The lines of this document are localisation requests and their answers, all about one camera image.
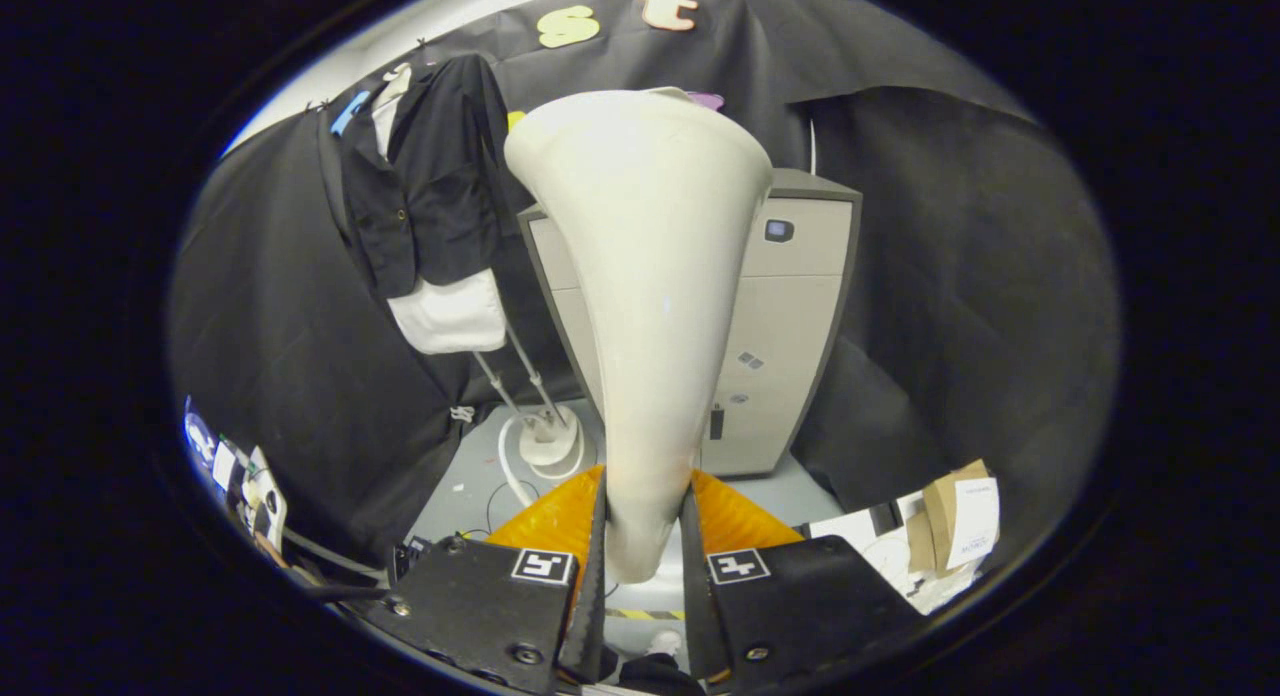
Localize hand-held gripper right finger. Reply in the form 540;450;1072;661
683;466;923;696

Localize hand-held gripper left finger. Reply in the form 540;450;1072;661
360;464;608;696

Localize white garment steamer base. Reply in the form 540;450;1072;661
515;407;587;483

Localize white garment steamer head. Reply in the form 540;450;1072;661
503;87;775;586

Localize black suit jacket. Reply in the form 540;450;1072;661
334;54;512;300

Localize grey steamer pole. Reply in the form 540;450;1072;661
469;350;528;424
502;325;562;424

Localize brown cardboard box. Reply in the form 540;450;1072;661
904;458;991;578

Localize white printed paper label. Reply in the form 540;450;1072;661
944;476;1002;570

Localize grey and beige cabinet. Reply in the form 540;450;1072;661
516;168;864;478

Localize white fabric hanger board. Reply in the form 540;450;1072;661
371;64;509;356

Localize blue lit screen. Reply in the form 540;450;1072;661
183;395;223;469

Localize black backdrop cloth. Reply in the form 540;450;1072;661
167;0;1122;569

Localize thin black floor cables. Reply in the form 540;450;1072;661
453;478;523;539

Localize grey floor cable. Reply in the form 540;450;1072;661
283;528;391;603

